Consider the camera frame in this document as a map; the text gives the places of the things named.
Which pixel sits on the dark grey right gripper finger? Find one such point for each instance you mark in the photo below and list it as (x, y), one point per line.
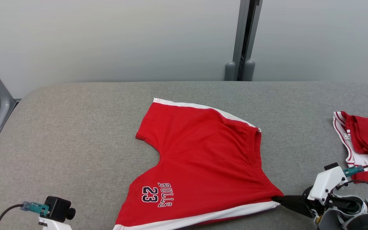
(294, 203)

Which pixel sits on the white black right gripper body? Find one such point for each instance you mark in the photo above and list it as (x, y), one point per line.
(326, 182)

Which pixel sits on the grey aluminium partition post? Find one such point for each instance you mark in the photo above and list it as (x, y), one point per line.
(246, 28)

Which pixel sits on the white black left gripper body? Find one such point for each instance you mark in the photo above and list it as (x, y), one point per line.
(51, 225)

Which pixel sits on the grey partition foot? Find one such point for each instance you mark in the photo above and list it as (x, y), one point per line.
(249, 71)
(230, 72)

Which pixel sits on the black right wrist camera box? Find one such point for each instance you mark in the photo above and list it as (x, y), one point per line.
(331, 166)

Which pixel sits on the red shorts with white stripe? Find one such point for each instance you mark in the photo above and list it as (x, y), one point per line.
(203, 159)

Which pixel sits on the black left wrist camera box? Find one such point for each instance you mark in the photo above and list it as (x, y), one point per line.
(57, 207)

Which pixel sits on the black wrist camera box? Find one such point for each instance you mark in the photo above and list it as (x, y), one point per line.
(331, 166)
(57, 207)

